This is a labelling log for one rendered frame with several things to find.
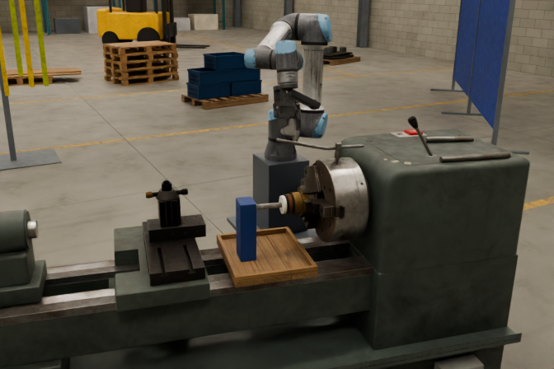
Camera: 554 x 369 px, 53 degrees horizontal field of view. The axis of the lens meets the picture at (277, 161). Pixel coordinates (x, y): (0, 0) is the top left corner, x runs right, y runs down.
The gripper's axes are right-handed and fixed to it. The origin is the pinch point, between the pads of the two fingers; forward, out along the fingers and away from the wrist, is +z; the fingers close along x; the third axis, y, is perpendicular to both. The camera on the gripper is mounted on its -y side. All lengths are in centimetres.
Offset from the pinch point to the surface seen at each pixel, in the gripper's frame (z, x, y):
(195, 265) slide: 39, 8, 40
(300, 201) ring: 22.5, -2.9, -0.9
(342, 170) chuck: 12.1, 3.8, -15.4
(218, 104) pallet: -55, -681, -95
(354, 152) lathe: 6.6, -11.7, -27.1
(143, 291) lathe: 45, 11, 57
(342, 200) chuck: 22.2, 8.8, -12.7
